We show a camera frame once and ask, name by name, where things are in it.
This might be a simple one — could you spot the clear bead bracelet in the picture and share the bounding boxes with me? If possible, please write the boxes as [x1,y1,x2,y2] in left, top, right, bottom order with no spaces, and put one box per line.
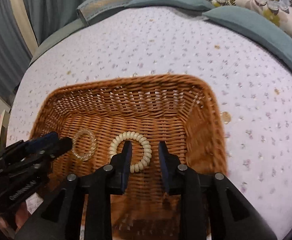
[71,128,97,162]

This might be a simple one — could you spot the brown wicker basket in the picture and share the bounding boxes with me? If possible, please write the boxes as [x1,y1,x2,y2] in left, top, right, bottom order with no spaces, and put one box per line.
[31,75,227,239]

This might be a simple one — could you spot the blue curtain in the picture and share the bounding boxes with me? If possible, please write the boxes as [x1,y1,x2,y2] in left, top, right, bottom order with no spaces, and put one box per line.
[0,0,85,105]

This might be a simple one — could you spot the teal pillow left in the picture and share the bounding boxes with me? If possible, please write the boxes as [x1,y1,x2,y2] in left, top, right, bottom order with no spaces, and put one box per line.
[125,0,214,11]

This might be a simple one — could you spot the teal pillow right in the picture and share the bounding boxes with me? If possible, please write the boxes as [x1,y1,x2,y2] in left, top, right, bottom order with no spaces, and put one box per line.
[202,6,292,73]

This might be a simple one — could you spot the teal pillow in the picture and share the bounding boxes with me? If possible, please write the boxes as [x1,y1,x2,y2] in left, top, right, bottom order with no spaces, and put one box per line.
[202,6,292,73]
[125,0,214,11]

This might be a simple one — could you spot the folded teal blanket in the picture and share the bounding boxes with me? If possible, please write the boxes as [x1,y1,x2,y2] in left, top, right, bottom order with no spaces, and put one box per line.
[77,0,132,27]

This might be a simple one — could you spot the cream coil hair tie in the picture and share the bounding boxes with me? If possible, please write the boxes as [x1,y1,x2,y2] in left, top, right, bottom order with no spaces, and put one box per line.
[108,131,152,173]

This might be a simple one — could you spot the lavender floral bedspread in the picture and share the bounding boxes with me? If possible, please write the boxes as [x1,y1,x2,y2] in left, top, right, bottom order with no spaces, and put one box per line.
[7,7,292,239]

